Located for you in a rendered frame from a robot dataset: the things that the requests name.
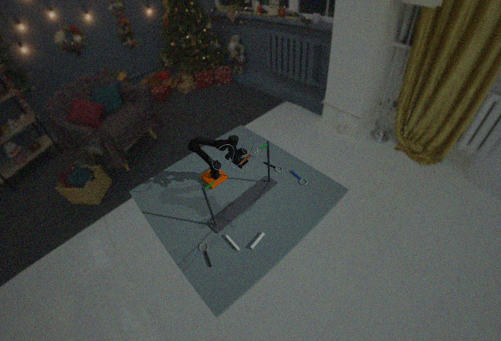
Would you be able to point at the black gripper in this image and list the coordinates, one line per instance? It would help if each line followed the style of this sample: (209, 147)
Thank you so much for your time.
(236, 159)

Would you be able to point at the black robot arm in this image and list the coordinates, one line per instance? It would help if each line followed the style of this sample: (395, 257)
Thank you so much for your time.
(195, 147)

